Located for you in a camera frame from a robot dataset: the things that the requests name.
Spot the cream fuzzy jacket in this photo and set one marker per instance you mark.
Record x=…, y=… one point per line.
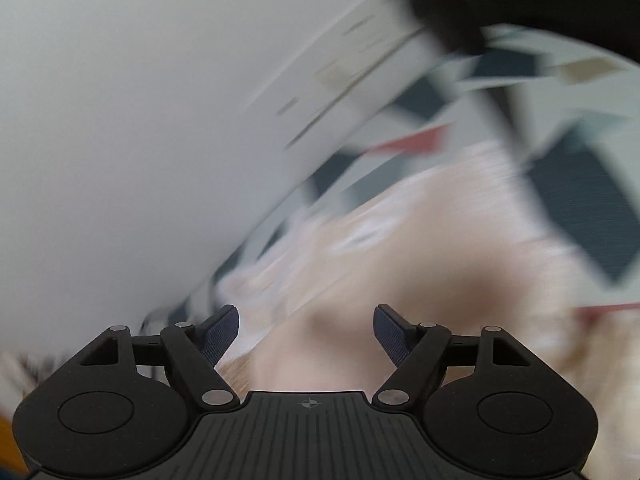
x=400, y=260

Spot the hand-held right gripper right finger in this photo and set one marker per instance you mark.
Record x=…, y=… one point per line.
x=392, y=332

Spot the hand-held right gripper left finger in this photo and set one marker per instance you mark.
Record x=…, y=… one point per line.
x=222, y=332

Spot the geometric patterned bed sheet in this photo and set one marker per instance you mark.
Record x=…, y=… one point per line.
x=575, y=185

